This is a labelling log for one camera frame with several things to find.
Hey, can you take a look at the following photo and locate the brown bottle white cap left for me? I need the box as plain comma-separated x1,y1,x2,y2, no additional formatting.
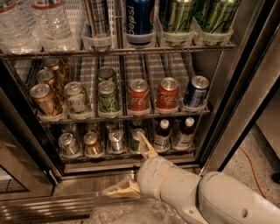
153,119,171,152

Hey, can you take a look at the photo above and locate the gold can front left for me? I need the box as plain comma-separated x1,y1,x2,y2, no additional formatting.
30,83,63,116

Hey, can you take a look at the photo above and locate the white green can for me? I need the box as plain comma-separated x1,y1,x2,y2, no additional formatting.
64,81,91,114

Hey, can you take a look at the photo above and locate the fridge glass door left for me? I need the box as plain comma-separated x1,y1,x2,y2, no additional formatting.
0,87,55,201

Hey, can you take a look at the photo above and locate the silver blue can bottom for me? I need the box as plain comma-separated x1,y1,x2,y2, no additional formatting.
108,130,123,153

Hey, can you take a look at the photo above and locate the clear water bottle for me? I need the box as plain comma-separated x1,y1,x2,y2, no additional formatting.
0,0,41,54
29,0,77,52

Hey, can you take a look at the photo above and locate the brown bottle white cap right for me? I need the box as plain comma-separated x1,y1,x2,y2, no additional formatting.
174,117,195,151

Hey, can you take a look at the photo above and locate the blue can middle shelf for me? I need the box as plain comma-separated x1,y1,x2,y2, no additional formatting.
184,75,209,108

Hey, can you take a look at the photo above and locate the gold can back row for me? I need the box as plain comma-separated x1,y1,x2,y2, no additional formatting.
44,58,70,86

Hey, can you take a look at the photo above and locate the green can top shelf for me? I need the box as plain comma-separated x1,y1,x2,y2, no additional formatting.
158,0,196,33

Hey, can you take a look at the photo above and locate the red coca-cola can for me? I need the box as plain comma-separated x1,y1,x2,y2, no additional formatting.
156,77,179,109
128,79,150,111

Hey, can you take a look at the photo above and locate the green can top right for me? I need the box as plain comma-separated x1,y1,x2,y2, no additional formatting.
194,0,242,34

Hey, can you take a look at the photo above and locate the slim silver plaid can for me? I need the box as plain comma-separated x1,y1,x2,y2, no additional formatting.
85,0,110,38

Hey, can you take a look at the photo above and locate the red coca-cola can left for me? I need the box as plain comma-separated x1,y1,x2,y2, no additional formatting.
128,79,150,111

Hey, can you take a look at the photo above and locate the green can behind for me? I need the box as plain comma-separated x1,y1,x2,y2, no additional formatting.
97,66,117,84

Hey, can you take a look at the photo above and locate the blue pepsi can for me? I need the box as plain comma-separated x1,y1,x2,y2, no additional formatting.
125,0,155,46

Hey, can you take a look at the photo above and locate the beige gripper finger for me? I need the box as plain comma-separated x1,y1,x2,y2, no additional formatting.
102,178,141,198
137,130,158,159

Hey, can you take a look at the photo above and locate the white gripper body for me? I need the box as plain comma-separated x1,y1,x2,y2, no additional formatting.
136,156,175,200

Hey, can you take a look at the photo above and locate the gold can middle row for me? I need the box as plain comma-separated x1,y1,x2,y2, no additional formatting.
36,68,64,104

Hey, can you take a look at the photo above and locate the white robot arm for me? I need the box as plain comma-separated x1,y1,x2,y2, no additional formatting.
103,131,280,224

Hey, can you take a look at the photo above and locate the fridge door right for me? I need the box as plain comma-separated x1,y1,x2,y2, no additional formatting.
195,0,280,174

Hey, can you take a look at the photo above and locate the silver can bottom left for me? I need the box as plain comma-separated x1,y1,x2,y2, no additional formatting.
59,133,80,156

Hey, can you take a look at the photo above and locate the orange power cable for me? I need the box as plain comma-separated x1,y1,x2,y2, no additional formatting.
239,146,268,200

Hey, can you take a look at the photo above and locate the brown bottle white cap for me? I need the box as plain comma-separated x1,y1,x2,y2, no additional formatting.
174,117,195,151
153,119,171,152

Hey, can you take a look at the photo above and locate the gold can row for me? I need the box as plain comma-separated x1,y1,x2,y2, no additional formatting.
44,58,70,86
36,68,64,104

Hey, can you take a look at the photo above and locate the clear water bottle far left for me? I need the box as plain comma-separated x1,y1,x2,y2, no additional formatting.
0,0,41,54

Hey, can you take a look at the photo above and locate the red coca-cola can right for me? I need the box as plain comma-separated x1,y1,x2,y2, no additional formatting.
156,77,179,109

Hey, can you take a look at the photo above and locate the clear plastic wrap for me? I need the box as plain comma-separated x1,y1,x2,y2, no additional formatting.
89,199,186,224

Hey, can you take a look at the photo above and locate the green can shelf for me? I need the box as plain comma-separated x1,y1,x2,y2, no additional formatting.
158,0,196,33
130,129,145,154

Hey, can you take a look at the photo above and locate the green can bottom shelf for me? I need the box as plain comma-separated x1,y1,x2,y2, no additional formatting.
130,129,145,154

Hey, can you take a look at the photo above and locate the orange can bottom shelf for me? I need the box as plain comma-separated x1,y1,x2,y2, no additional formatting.
83,132,103,158

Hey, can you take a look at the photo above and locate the green can front middle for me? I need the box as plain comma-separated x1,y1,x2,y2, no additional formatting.
98,80,120,114

